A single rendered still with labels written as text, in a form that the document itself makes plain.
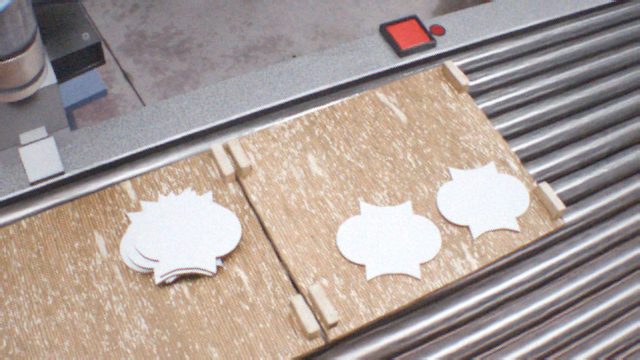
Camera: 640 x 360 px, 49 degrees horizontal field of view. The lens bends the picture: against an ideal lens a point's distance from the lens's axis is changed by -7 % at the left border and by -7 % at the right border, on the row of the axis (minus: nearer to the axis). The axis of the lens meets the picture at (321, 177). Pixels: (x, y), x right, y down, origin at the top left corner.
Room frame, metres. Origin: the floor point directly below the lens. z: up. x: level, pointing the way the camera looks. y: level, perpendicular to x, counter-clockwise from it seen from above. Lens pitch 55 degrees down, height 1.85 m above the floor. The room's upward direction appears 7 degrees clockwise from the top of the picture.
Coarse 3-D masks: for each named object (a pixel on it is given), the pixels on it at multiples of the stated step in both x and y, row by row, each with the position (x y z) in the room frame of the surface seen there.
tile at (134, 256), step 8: (152, 208) 0.52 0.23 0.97; (128, 232) 0.48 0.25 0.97; (128, 240) 0.46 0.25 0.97; (128, 248) 0.45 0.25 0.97; (128, 256) 0.44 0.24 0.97; (136, 256) 0.44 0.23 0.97; (136, 264) 0.43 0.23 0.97; (144, 264) 0.43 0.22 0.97; (152, 264) 0.43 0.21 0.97; (176, 272) 0.43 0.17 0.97; (184, 272) 0.43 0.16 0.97; (192, 272) 0.43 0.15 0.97; (200, 272) 0.43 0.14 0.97; (208, 272) 0.43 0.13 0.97; (160, 280) 0.41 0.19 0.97
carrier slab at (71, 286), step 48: (96, 192) 0.55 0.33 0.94; (144, 192) 0.56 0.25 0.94; (240, 192) 0.59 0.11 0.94; (0, 240) 0.45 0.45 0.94; (48, 240) 0.46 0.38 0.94; (96, 240) 0.47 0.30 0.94; (240, 240) 0.51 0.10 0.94; (0, 288) 0.38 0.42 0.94; (48, 288) 0.39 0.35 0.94; (96, 288) 0.40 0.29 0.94; (144, 288) 0.41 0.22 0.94; (192, 288) 0.42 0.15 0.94; (240, 288) 0.43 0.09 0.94; (288, 288) 0.44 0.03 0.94; (0, 336) 0.31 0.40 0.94; (48, 336) 0.32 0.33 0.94; (96, 336) 0.33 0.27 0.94; (144, 336) 0.34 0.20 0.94; (192, 336) 0.35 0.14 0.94; (240, 336) 0.36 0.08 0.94; (288, 336) 0.37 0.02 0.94
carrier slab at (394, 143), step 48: (384, 96) 0.80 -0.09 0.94; (432, 96) 0.82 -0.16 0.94; (240, 144) 0.67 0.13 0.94; (288, 144) 0.68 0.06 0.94; (336, 144) 0.69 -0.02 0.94; (384, 144) 0.70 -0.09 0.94; (432, 144) 0.72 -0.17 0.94; (480, 144) 0.73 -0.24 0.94; (288, 192) 0.60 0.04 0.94; (336, 192) 0.61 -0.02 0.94; (384, 192) 0.62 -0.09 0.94; (432, 192) 0.63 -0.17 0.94; (528, 192) 0.65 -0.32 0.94; (288, 240) 0.52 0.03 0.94; (480, 240) 0.55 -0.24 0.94; (528, 240) 0.56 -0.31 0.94; (336, 288) 0.45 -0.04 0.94; (384, 288) 0.46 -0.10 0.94; (432, 288) 0.47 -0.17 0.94; (336, 336) 0.38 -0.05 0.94
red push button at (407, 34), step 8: (400, 24) 0.98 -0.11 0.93; (408, 24) 0.99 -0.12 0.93; (416, 24) 0.99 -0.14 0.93; (392, 32) 0.96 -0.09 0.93; (400, 32) 0.96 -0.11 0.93; (408, 32) 0.97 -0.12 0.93; (416, 32) 0.97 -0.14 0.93; (400, 40) 0.94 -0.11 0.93; (408, 40) 0.95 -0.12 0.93; (416, 40) 0.95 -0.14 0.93; (424, 40) 0.95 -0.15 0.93
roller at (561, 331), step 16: (624, 288) 0.51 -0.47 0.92; (592, 304) 0.48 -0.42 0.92; (608, 304) 0.48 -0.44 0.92; (624, 304) 0.48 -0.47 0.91; (560, 320) 0.45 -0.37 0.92; (576, 320) 0.45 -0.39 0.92; (592, 320) 0.45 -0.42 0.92; (608, 320) 0.46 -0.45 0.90; (528, 336) 0.42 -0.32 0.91; (544, 336) 0.42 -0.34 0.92; (560, 336) 0.42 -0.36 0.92; (576, 336) 0.43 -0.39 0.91; (496, 352) 0.39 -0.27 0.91; (512, 352) 0.39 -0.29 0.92; (528, 352) 0.39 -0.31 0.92; (544, 352) 0.40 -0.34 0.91
